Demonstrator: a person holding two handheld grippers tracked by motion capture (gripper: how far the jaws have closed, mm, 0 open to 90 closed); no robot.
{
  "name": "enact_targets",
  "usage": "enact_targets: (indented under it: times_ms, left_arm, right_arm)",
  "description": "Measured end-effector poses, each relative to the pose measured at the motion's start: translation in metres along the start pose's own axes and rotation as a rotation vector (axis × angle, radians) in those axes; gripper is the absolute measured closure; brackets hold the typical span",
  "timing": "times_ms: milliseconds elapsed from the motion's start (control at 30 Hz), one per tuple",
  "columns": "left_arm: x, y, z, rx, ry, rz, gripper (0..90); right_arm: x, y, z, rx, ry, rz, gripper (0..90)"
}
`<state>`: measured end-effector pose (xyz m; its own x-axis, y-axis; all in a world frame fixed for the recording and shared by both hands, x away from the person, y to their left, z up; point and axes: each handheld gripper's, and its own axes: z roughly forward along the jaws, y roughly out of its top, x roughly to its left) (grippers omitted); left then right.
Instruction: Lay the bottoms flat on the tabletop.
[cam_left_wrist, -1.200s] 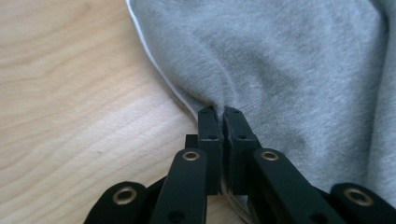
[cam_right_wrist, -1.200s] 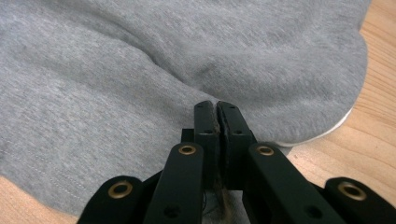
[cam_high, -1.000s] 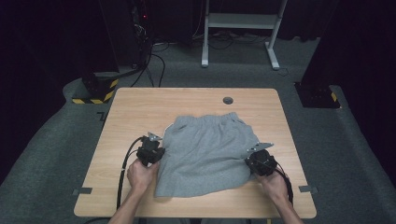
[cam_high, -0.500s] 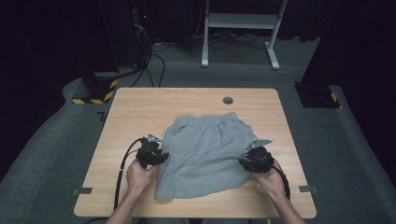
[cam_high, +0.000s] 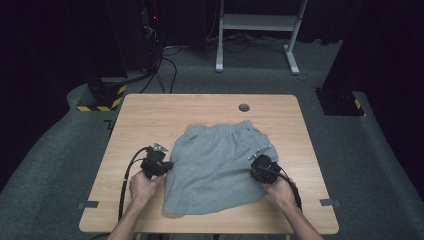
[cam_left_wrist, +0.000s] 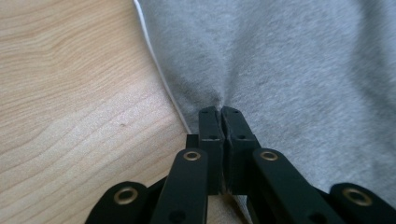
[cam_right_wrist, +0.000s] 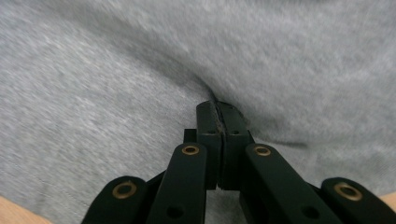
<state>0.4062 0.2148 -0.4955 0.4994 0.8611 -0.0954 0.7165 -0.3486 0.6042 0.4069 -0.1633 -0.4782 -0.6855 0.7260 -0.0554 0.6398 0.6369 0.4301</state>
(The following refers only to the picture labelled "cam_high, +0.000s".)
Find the gray table grommet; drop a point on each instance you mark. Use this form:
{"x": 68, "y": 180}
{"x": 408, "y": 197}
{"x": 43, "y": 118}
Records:
{"x": 244, "y": 107}

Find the black yellow striped stand base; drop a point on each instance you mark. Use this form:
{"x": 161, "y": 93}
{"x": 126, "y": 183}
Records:
{"x": 106, "y": 100}

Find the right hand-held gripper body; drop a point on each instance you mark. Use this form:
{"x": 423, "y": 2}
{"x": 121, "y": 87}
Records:
{"x": 265, "y": 170}

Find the person's right hand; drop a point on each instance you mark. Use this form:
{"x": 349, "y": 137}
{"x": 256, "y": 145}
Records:
{"x": 280, "y": 195}

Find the person's left hand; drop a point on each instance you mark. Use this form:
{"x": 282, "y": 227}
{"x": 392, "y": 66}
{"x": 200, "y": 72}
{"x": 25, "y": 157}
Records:
{"x": 143, "y": 188}

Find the white metal stand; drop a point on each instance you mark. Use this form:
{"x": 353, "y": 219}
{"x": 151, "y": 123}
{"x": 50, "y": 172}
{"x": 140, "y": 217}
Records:
{"x": 256, "y": 22}

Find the gray tape strip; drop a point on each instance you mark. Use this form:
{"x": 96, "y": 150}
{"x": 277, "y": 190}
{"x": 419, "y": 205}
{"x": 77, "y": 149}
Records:
{"x": 88, "y": 204}
{"x": 330, "y": 202}

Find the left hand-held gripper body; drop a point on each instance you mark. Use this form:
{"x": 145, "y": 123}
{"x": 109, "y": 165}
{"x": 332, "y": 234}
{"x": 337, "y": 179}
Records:
{"x": 154, "y": 163}

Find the gray shorts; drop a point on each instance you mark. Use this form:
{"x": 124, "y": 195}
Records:
{"x": 216, "y": 166}

